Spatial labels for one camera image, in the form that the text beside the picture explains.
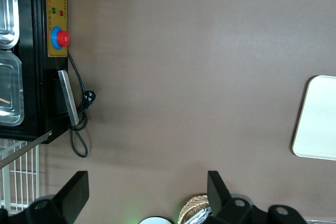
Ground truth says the white wire rack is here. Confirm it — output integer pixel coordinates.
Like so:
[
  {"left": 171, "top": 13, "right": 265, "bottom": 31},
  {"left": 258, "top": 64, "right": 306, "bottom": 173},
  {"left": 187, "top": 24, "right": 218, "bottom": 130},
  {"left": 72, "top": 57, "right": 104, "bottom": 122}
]
[{"left": 0, "top": 138, "right": 40, "bottom": 215}]

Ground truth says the black power cable with plug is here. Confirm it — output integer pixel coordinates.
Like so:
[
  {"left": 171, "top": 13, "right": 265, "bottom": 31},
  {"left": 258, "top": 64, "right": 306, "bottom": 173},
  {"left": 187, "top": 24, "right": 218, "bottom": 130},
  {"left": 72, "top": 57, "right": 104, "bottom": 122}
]
[{"left": 67, "top": 49, "right": 97, "bottom": 158}]

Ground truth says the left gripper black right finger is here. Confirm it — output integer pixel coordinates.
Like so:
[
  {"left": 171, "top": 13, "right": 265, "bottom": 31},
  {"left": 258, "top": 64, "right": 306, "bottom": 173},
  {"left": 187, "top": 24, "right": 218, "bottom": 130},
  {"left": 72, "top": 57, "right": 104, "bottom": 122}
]
[{"left": 206, "top": 170, "right": 307, "bottom": 224}]

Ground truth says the black sealing machine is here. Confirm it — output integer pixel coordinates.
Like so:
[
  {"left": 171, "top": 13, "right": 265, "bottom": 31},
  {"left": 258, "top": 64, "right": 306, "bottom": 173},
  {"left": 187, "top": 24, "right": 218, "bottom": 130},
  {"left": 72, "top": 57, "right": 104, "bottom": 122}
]
[{"left": 0, "top": 0, "right": 69, "bottom": 145}]

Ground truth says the grey metal lever bar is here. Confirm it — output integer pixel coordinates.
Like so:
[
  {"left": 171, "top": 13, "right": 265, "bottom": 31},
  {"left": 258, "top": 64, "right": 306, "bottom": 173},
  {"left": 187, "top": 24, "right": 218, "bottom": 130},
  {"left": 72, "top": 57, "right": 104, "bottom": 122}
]
[{"left": 0, "top": 130, "right": 53, "bottom": 169}]

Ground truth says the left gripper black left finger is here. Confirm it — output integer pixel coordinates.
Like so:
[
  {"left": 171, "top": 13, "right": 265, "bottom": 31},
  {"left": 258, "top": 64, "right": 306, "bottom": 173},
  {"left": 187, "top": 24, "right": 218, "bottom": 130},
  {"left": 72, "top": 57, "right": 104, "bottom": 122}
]
[{"left": 0, "top": 170, "right": 90, "bottom": 224}]

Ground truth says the silver metal handle bar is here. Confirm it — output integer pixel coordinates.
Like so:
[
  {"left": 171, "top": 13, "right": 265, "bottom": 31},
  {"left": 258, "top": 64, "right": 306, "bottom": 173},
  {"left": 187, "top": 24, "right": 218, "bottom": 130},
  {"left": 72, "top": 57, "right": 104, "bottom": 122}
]
[{"left": 57, "top": 69, "right": 80, "bottom": 126}]

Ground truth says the stack of foil containers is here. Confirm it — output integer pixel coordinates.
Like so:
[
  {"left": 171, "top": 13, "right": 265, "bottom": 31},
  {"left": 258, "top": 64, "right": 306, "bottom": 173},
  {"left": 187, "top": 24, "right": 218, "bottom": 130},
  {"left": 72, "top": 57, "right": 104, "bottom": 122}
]
[{"left": 187, "top": 204, "right": 212, "bottom": 224}]

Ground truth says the cream plastic tray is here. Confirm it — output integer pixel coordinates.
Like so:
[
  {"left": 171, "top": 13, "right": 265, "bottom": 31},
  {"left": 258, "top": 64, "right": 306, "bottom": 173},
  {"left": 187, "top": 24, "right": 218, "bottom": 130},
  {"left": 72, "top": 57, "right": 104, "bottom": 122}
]
[{"left": 291, "top": 75, "right": 336, "bottom": 161}]

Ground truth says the steel food container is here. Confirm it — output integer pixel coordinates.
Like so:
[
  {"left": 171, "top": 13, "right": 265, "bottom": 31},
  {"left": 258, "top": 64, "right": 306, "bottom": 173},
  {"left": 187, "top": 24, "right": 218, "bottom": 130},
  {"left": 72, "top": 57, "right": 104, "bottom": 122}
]
[
  {"left": 0, "top": 0, "right": 20, "bottom": 49},
  {"left": 0, "top": 50, "right": 25, "bottom": 126}
]

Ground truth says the red knob with blue ring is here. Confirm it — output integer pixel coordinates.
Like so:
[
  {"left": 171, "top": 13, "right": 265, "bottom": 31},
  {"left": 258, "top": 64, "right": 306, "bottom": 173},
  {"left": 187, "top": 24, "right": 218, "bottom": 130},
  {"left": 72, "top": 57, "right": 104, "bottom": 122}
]
[{"left": 51, "top": 26, "right": 71, "bottom": 50}]

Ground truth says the wicker basket for foil containers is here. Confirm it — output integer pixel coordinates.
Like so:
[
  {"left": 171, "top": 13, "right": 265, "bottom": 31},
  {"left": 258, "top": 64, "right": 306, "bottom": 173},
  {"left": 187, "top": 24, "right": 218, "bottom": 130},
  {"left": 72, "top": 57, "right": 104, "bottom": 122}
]
[{"left": 178, "top": 194, "right": 211, "bottom": 224}]

